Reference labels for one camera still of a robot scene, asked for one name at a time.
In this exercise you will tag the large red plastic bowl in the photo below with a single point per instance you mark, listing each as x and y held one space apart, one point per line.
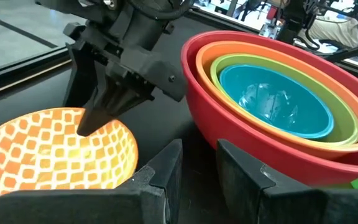
216 124

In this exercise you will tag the person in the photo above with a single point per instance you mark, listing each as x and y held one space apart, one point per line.
337 29

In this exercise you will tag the green plastic bowl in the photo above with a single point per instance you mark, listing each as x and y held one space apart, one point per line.
346 118

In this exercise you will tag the black slanted bar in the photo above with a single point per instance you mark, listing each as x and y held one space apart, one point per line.
350 51

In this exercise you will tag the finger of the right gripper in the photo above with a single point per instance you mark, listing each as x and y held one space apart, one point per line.
110 102
81 81

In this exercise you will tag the orange checkered blue-patterned bowl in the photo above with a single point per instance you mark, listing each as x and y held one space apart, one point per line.
42 155

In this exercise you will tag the black equipment stand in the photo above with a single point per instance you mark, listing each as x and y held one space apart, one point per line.
294 18

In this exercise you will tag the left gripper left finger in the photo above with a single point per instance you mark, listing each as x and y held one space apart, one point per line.
82 205

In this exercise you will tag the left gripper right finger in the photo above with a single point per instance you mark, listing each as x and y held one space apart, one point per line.
291 205

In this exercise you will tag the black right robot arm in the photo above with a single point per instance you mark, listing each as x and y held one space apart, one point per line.
73 6

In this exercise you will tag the teal plastic bowl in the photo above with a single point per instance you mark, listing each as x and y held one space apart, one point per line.
275 99

